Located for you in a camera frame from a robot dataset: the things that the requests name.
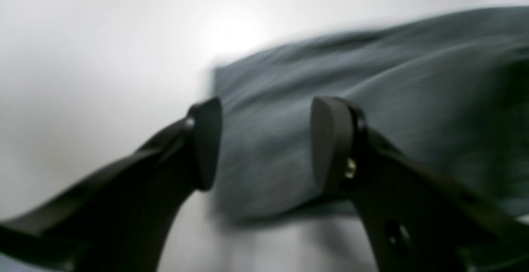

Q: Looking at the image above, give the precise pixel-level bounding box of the grey long-sleeve t-shirt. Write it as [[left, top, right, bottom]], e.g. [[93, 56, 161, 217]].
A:
[[210, 6, 529, 221]]

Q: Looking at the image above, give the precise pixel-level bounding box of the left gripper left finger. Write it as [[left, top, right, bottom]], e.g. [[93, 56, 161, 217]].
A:
[[0, 98, 223, 272]]

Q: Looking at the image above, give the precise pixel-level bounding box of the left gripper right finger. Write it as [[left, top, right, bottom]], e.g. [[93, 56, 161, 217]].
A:
[[310, 97, 529, 272]]

